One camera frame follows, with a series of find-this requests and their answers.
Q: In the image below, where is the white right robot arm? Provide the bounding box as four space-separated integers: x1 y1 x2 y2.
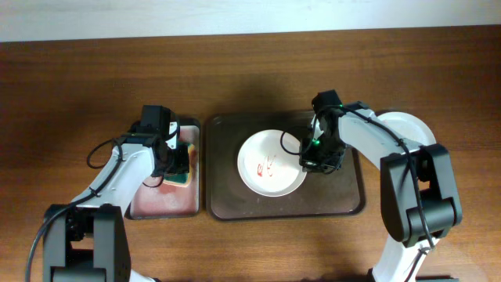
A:
300 102 463 282

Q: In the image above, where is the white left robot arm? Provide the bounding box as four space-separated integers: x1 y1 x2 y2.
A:
36 133 189 282

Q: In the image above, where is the pink plate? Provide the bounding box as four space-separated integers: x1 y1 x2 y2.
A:
236 129 307 197

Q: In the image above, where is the large brown tray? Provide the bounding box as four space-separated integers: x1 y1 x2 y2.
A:
204 110 366 221

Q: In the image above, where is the green yellow sponge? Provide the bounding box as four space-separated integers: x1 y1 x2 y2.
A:
163 143 195 187

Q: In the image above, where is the small black tray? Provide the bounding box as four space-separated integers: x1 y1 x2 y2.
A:
126 118 200 220

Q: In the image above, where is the white plate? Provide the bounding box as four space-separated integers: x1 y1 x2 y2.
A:
377 111 436 146

